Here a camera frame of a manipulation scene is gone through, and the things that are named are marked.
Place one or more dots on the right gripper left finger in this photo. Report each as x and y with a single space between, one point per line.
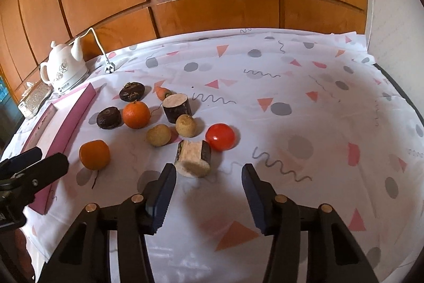
142 214

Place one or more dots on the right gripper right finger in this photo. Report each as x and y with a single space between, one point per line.
281 218

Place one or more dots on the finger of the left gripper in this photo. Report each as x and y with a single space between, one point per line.
27 183
22 160

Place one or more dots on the orange tangerine with stem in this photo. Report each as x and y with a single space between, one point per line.
95 155

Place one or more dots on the dark yam chunk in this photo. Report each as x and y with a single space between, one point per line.
193 159
176 105

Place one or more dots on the tan potato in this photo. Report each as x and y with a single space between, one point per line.
186 126
159 135

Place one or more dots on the red tomato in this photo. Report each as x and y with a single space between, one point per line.
220 137

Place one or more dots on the dark water chestnut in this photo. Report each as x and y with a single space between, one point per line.
109 118
131 92

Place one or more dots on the pink shallow box tray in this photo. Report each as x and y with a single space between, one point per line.
59 120

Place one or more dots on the patterned white tablecloth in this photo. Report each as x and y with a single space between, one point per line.
312 113

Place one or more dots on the white ceramic electric kettle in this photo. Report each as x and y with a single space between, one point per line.
65 66

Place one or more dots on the small orange carrot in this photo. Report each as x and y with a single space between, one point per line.
162 93

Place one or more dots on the dark screen with frame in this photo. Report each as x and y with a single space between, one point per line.
11 117

